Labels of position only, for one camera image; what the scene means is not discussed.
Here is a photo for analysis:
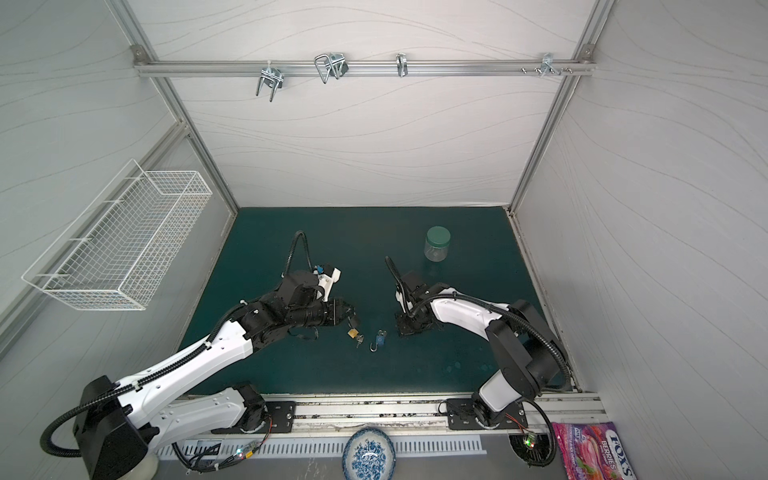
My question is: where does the blue padlock with keys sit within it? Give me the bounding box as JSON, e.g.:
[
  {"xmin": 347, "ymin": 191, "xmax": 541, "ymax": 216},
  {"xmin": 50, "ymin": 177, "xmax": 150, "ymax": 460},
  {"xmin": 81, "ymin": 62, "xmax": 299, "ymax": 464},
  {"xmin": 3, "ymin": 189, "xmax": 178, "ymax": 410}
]
[{"xmin": 369, "ymin": 330, "xmax": 388, "ymax": 353}]

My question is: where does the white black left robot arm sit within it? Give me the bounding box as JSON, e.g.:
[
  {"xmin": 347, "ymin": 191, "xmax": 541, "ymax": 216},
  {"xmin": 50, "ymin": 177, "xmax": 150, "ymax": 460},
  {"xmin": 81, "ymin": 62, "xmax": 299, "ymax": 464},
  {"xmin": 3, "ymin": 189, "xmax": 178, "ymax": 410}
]
[{"xmin": 73, "ymin": 265, "xmax": 355, "ymax": 479}]

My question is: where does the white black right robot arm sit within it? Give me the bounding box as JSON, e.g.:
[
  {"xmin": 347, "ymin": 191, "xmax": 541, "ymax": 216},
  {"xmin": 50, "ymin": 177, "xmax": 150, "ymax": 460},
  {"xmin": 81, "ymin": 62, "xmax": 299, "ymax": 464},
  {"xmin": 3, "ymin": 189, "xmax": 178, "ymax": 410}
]
[{"xmin": 393, "ymin": 272, "xmax": 571, "ymax": 429}]

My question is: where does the brass padlock with keys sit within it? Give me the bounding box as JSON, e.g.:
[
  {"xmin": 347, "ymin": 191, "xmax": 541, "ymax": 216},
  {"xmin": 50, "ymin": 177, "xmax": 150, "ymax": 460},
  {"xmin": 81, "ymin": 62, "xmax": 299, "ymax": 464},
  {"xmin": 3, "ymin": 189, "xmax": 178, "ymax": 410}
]
[{"xmin": 347, "ymin": 327, "xmax": 365, "ymax": 348}]

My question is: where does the clear jar green lid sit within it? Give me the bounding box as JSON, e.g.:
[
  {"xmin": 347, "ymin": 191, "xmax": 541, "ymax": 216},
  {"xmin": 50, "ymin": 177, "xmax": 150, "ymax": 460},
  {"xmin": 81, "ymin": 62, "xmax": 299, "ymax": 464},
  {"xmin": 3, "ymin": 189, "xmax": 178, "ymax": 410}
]
[{"xmin": 424, "ymin": 226, "xmax": 451, "ymax": 263}]

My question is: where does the blue white patterned plate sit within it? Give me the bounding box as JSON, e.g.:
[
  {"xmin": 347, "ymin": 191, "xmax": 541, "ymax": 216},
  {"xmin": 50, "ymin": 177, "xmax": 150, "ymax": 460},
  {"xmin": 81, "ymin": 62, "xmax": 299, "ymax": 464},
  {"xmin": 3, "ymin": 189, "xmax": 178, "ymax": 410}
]
[{"xmin": 342, "ymin": 427, "xmax": 396, "ymax": 480}]

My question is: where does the pink Fox's candy bag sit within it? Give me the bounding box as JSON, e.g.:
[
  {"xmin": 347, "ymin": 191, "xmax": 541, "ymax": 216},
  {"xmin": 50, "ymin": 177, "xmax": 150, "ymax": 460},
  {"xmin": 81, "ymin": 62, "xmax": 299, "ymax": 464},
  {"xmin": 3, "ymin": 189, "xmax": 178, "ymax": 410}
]
[{"xmin": 553, "ymin": 422, "xmax": 637, "ymax": 480}]

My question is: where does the metal U-bolt clamp left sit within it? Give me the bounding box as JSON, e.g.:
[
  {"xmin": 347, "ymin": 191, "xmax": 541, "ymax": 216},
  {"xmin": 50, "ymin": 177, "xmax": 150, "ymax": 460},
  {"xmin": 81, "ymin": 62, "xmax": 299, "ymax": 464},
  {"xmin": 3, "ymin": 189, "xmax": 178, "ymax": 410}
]
[{"xmin": 255, "ymin": 63, "xmax": 284, "ymax": 102}]

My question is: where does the metal u-bolt clamp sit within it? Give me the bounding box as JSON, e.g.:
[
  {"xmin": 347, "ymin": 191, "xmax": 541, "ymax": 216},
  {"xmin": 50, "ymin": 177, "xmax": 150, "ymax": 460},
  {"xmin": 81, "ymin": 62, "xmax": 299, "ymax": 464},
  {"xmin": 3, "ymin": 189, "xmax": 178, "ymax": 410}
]
[
  {"xmin": 314, "ymin": 52, "xmax": 349, "ymax": 84},
  {"xmin": 255, "ymin": 63, "xmax": 284, "ymax": 102}
]

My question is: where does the metal U-bolt clamp middle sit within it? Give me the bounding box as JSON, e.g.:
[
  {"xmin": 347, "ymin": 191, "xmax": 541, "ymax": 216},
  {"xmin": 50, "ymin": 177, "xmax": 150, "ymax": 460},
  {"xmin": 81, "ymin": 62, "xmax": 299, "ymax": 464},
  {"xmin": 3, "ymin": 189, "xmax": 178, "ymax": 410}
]
[{"xmin": 314, "ymin": 52, "xmax": 349, "ymax": 84}]

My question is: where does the metal hook clamp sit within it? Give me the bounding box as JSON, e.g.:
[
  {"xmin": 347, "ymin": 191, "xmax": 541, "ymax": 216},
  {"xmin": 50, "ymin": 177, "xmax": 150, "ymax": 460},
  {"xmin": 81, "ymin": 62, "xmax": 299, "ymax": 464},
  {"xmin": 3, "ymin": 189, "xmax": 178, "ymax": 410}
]
[{"xmin": 395, "ymin": 53, "xmax": 408, "ymax": 78}]

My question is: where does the aluminium top crossbar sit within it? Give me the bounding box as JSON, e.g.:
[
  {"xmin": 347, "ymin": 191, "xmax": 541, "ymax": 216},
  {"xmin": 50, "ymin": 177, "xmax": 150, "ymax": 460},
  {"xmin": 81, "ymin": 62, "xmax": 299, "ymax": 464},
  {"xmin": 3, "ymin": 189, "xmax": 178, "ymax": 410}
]
[{"xmin": 130, "ymin": 45, "xmax": 597, "ymax": 79}]

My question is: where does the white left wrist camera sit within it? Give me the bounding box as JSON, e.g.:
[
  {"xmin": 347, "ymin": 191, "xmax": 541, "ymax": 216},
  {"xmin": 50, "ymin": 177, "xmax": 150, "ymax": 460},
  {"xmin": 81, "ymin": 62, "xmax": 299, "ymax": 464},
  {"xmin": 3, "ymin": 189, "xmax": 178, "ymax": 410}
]
[{"xmin": 315, "ymin": 265, "xmax": 341, "ymax": 302}]

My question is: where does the white slotted cable duct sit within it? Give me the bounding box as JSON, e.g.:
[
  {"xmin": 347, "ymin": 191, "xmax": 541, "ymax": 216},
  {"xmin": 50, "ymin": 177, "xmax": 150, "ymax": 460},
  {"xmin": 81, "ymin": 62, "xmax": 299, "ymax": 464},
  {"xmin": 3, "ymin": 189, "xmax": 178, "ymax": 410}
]
[{"xmin": 181, "ymin": 435, "xmax": 487, "ymax": 459}]

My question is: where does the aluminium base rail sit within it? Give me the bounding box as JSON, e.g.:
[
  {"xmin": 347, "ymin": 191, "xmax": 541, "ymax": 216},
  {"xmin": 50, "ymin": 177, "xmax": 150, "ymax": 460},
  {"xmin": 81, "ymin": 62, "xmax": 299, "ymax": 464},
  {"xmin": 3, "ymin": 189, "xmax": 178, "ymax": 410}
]
[{"xmin": 179, "ymin": 392, "xmax": 608, "ymax": 442}]

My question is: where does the white wire basket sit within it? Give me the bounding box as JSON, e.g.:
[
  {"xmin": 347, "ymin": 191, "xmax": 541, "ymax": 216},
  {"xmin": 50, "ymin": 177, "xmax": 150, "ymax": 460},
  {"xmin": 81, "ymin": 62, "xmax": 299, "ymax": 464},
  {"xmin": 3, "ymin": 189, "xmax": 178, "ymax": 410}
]
[{"xmin": 21, "ymin": 160, "xmax": 212, "ymax": 311}]

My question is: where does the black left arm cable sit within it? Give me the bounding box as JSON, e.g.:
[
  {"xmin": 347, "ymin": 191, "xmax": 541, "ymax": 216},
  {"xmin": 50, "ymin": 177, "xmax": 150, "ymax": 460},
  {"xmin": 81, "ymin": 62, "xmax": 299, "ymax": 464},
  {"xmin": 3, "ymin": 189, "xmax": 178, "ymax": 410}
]
[{"xmin": 39, "ymin": 230, "xmax": 316, "ymax": 458}]

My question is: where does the metal bracket clamp right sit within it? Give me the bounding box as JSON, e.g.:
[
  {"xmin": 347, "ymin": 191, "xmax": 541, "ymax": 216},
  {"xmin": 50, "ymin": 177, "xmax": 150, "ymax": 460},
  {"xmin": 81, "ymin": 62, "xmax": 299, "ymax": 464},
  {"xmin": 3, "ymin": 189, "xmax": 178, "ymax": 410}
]
[{"xmin": 520, "ymin": 53, "xmax": 574, "ymax": 77}]

